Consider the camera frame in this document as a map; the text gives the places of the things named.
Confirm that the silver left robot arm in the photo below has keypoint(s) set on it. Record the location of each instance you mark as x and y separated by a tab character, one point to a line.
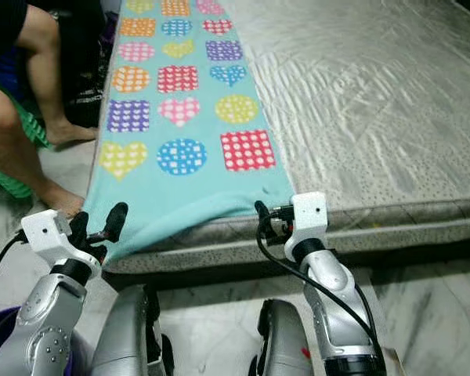
47	329

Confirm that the teal patterned blanket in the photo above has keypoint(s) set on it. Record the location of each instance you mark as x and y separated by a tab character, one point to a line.
188	188

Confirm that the green plastic stool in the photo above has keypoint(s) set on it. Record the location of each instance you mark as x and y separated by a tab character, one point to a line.
0	176

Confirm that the silver robot left leg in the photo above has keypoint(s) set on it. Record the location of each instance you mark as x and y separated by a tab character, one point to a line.
129	337

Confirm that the silver robot leg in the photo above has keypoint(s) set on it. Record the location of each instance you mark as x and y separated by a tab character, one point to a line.
129	337
282	345

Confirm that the silver robot right leg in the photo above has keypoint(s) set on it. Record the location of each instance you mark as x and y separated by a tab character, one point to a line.
282	345

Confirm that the person in black shorts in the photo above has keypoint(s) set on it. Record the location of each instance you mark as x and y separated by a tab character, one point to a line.
4	125

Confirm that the black patterned bag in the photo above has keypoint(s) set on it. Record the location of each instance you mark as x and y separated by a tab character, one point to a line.
90	70

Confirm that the grey quilted mattress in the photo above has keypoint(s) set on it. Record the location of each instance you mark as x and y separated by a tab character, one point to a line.
376	94

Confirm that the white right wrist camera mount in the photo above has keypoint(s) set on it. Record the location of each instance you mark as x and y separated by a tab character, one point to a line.
309	215

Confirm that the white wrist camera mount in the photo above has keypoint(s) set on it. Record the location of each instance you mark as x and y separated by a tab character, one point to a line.
48	233
309	215

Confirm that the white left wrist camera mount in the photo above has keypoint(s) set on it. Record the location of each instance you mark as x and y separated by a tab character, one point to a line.
48	233

